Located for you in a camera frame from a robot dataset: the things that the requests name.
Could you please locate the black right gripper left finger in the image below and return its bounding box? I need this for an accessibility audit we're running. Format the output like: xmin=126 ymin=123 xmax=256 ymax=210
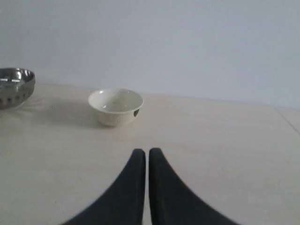
xmin=64 ymin=149 xmax=146 ymax=225

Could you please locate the white ceramic bowl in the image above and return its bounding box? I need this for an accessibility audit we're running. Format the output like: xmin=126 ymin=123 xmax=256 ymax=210
xmin=88 ymin=88 xmax=144 ymax=127

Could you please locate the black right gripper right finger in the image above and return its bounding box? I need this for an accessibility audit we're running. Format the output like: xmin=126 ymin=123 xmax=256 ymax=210
xmin=149 ymin=148 xmax=237 ymax=225

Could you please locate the ribbed steel bowl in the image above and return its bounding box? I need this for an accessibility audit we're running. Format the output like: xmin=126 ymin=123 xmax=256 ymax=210
xmin=0 ymin=67 xmax=36 ymax=110

